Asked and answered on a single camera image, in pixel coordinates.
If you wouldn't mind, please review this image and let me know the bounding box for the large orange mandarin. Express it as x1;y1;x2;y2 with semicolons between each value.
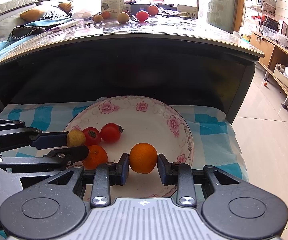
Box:
82;145;108;170

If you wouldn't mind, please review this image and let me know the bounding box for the brownish yellow small fruit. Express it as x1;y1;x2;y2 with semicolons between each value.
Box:
67;130;86;147

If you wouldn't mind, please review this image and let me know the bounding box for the oval orange mandarin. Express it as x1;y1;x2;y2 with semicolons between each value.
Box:
129;143;158;174

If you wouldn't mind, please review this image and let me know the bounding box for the red tomato with stem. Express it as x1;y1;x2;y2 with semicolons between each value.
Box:
100;123;124;144

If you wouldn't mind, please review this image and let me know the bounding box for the blue white checkered cloth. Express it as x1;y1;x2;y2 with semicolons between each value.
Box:
0;101;250;240

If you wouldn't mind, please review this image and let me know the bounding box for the white floral rimmed bowl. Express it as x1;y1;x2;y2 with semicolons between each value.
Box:
64;96;194;199

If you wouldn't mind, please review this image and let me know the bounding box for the dark glass-top coffee table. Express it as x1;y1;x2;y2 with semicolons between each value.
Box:
0;16;264;122

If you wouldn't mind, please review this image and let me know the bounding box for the grey leather sofa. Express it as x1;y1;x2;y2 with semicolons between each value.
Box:
0;0;72;42

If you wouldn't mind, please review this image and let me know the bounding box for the orange cushion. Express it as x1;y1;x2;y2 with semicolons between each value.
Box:
19;8;45;22

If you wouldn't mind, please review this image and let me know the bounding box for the white plastic bag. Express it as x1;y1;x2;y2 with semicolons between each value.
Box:
72;0;101;19

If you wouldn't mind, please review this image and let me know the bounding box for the small peach fruit on table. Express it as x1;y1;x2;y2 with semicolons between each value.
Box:
92;15;103;23

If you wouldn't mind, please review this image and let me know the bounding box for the wooden tv cabinet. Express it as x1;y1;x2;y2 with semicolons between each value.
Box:
250;33;288;110

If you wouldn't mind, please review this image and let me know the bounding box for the small red fruit on table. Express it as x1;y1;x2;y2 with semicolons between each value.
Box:
101;11;110;20

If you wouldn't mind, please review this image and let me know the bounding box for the yellow fruit on table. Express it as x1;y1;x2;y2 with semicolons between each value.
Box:
116;12;130;24

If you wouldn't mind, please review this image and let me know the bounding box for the orange fruit on table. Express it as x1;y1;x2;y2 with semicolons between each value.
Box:
147;4;159;16

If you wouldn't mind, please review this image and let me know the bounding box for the grey white carton box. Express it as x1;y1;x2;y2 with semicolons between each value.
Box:
101;0;124;18

